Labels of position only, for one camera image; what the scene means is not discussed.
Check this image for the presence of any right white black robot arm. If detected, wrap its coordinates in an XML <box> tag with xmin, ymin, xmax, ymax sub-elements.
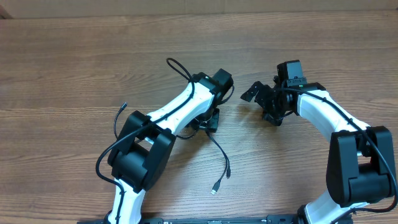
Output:
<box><xmin>241</xmin><ymin>82</ymin><xmax>397</xmax><ymax>223</ymax></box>

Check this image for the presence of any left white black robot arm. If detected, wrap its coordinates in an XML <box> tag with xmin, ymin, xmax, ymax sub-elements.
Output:
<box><xmin>104</xmin><ymin>69</ymin><xmax>233</xmax><ymax>223</ymax></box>

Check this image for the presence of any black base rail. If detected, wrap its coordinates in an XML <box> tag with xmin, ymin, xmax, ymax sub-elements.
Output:
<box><xmin>139</xmin><ymin>215</ymin><xmax>303</xmax><ymax>224</ymax></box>

